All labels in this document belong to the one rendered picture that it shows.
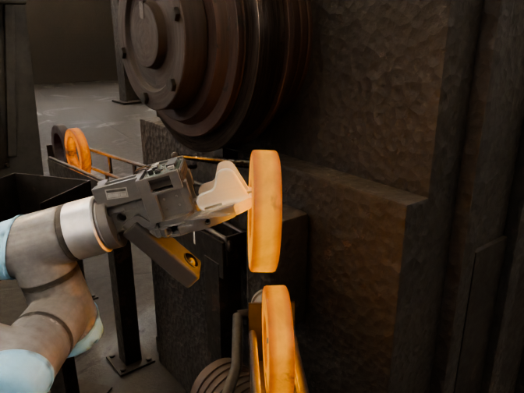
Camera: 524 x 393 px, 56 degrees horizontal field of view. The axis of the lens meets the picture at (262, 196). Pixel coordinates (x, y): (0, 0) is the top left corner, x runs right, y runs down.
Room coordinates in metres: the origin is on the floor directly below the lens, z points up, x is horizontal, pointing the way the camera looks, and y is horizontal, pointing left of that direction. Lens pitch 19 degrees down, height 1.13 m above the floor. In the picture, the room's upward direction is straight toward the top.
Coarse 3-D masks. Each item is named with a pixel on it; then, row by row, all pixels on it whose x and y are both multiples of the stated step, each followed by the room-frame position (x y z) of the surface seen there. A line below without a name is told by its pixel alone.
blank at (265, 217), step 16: (256, 160) 0.57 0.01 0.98; (272, 160) 0.57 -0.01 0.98; (256, 176) 0.55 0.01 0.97; (272, 176) 0.55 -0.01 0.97; (256, 192) 0.53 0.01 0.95; (272, 192) 0.54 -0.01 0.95; (256, 208) 0.52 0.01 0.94; (272, 208) 0.53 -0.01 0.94; (256, 224) 0.52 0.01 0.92; (272, 224) 0.52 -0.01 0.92; (256, 240) 0.52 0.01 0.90; (272, 240) 0.52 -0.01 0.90; (256, 256) 0.52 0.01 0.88; (272, 256) 0.53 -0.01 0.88
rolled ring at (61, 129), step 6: (54, 126) 1.91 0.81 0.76; (60, 126) 1.88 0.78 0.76; (54, 132) 1.92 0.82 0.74; (60, 132) 1.86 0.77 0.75; (54, 138) 1.94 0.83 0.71; (60, 138) 1.86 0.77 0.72; (54, 144) 1.95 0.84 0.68; (60, 144) 1.96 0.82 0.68; (54, 150) 1.95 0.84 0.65; (60, 150) 1.95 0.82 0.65; (60, 156) 1.94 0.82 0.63; (66, 162) 1.83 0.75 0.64
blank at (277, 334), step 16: (272, 288) 0.61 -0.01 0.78; (272, 304) 0.57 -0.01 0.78; (288, 304) 0.57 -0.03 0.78; (272, 320) 0.55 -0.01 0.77; (288, 320) 0.55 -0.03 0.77; (272, 336) 0.54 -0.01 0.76; (288, 336) 0.54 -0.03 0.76; (272, 352) 0.53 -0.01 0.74; (288, 352) 0.53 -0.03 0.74; (272, 368) 0.52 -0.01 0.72; (288, 368) 0.52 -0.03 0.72; (272, 384) 0.52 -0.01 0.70; (288, 384) 0.52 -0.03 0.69
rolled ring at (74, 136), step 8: (72, 128) 1.77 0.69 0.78; (72, 136) 1.74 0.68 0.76; (80, 136) 1.71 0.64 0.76; (72, 144) 1.80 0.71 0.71; (80, 144) 1.69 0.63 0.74; (72, 152) 1.81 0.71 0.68; (80, 152) 1.68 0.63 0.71; (88, 152) 1.69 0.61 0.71; (72, 160) 1.79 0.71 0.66; (80, 160) 1.69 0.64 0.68; (88, 160) 1.69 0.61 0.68; (80, 168) 1.70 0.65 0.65; (88, 168) 1.70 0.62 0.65
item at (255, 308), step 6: (252, 306) 0.68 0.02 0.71; (258, 306) 0.68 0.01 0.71; (294, 306) 0.68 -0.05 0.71; (252, 312) 0.68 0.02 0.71; (258, 312) 0.68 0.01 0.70; (294, 312) 0.68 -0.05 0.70; (252, 318) 0.67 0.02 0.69; (258, 318) 0.67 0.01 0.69; (294, 318) 0.68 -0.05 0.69; (252, 324) 0.67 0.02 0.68; (258, 324) 0.67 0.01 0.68; (294, 324) 0.68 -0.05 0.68; (258, 330) 0.67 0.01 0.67; (294, 330) 0.68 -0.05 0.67; (258, 336) 0.67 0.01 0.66; (258, 342) 0.67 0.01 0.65; (258, 348) 0.67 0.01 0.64; (258, 354) 0.67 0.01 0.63; (258, 360) 0.67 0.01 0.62
